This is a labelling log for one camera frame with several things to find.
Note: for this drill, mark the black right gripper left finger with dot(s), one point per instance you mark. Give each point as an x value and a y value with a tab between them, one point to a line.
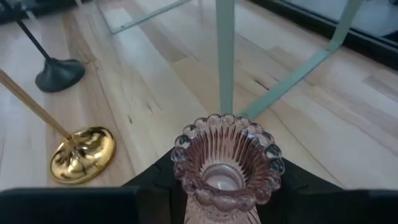
77	207

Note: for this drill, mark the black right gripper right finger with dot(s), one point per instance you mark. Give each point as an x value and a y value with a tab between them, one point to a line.
326	207

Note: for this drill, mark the gold candlestick holder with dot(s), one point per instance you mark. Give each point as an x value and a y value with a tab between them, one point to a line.
84	155

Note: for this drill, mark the pink ribbed glass candle holder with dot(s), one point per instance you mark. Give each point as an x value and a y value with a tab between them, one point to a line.
227	146

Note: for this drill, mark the black candlestick holder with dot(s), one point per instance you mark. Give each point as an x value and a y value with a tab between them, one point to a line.
59	76

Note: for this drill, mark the mint green perforated metal stand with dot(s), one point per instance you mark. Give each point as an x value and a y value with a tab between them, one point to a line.
225	62

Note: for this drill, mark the black aluminium table frame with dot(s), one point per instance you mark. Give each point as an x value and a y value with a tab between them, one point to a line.
357	43

